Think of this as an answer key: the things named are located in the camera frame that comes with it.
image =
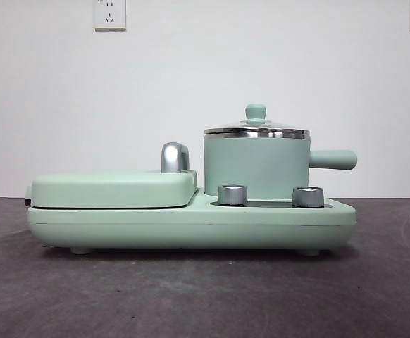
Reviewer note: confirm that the mint green steamer pot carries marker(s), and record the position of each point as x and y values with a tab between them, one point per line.
261	165

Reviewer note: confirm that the glass pot lid green knob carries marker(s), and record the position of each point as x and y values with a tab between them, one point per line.
256	112

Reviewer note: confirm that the chrome control knob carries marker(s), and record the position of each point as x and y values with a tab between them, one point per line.
308	196
232	194

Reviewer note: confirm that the mint green breakfast maker base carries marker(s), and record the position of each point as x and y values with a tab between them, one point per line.
191	229

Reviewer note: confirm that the white wall socket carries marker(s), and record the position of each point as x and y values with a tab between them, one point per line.
110	14

